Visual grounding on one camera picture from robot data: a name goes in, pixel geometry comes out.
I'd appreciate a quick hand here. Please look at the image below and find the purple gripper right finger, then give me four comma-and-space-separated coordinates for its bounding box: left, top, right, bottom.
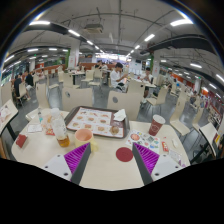
131, 142, 184, 186

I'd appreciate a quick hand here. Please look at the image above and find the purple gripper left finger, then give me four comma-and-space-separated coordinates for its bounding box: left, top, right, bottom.
42, 142, 92, 186

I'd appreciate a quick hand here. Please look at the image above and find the small water bottle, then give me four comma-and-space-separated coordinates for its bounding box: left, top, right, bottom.
38, 108, 43, 123

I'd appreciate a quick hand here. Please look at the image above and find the colourful leaflet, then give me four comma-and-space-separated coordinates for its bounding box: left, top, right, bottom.
126, 130, 160, 153

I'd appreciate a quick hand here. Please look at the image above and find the small red packet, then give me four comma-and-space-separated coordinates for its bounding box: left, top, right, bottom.
161, 141, 169, 152

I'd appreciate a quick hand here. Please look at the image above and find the red round coaster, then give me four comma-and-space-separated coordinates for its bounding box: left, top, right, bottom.
116, 147, 133, 162

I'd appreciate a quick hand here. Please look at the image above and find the pink plastic cup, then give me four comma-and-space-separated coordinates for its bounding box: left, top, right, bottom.
75, 129, 98, 152

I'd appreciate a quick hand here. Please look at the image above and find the clear plastic bottle with tea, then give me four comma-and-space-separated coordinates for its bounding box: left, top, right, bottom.
51, 108, 70, 147

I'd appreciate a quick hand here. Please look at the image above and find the red paper cup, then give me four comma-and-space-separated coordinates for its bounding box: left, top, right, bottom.
149, 115, 165, 136

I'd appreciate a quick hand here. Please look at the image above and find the paper tray liner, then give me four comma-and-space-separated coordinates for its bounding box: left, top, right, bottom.
66, 107, 125, 138

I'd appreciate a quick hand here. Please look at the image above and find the brown food tray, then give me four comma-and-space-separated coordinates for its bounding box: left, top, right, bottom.
64, 105, 131, 139

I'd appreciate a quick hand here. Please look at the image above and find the white receipt paper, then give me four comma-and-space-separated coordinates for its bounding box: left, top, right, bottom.
27, 124, 42, 133

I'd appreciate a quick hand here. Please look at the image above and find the crumpled white napkin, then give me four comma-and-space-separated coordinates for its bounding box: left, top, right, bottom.
114, 109, 126, 121

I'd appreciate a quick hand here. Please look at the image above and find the beige chair right front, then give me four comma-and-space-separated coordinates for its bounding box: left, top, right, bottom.
107, 91, 142, 121

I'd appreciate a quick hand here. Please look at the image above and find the beige chair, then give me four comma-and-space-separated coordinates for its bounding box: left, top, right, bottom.
62, 87, 93, 112
107, 91, 142, 121
147, 88, 168, 111

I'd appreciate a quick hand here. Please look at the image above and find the red card left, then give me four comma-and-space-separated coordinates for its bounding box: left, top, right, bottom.
16, 134, 27, 148

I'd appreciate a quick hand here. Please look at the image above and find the beige chair left front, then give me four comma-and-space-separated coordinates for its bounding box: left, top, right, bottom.
62, 87, 93, 112

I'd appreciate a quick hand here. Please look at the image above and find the beige chair far right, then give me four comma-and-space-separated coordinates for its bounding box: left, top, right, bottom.
147, 88, 168, 111

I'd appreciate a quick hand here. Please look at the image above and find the neighbouring table right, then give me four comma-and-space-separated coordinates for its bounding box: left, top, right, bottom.
190, 123, 220, 164

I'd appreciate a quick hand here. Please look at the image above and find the neighbouring table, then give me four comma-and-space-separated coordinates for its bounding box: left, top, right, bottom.
0, 100, 18, 140
190, 123, 220, 164

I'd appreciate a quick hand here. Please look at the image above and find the seated person right background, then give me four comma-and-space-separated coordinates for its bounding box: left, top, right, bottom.
141, 67, 153, 98

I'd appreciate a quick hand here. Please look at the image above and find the man in white shirt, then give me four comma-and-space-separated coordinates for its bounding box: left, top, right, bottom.
110, 63, 127, 92

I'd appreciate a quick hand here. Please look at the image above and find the neighbouring table left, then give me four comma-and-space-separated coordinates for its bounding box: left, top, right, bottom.
0, 100, 18, 140

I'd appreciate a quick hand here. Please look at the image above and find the person in black shirt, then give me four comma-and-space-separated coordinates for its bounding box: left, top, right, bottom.
25, 73, 34, 99

